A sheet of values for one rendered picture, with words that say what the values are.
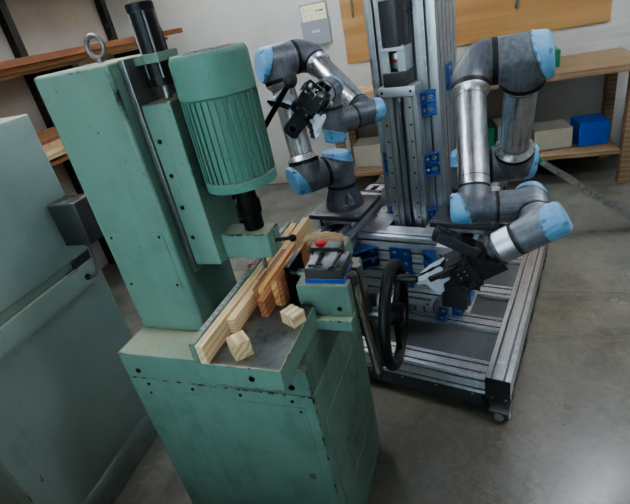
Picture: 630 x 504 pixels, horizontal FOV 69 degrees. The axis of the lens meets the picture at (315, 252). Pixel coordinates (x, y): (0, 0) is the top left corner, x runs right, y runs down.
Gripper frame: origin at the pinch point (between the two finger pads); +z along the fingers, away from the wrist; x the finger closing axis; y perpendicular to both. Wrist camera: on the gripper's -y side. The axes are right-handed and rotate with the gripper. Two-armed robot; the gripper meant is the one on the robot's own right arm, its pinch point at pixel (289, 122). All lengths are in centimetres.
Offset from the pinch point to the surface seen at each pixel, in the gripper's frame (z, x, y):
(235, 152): 19.7, -3.4, -4.5
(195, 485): 34, 43, -108
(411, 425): -20, 104, -81
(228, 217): 10.1, 1.4, -28.1
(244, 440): 34, 43, -70
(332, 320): 24, 38, -23
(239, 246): 15.7, 8.7, -29.0
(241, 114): 16.9, -7.0, 2.4
